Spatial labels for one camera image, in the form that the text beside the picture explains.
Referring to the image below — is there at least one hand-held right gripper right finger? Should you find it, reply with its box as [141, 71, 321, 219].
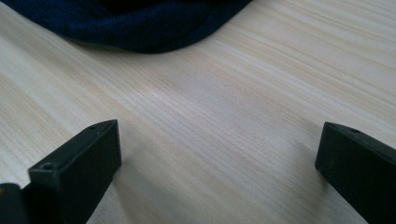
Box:
[314, 121, 396, 224]

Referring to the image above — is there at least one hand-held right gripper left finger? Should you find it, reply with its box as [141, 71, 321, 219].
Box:
[21, 119, 122, 224]

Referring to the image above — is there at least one dark blue knitted cloth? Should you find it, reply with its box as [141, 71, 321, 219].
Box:
[0, 0, 254, 54]

